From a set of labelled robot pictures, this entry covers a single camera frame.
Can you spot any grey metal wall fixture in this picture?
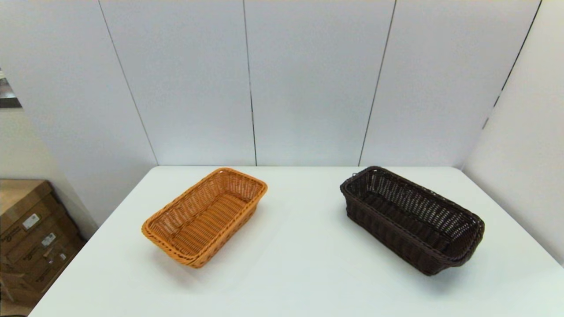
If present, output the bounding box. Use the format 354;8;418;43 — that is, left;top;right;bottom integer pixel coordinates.
0;70;22;109

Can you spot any brown cardboard box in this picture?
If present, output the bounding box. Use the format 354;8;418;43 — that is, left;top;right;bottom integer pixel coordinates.
0;240;87;305
0;178;69;243
0;216;84;273

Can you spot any dark brown wicker basket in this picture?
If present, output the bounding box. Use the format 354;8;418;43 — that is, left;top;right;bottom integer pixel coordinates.
339;166;486;276

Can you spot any orange wicker basket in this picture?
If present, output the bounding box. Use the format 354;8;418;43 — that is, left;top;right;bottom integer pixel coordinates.
141;167;268;269

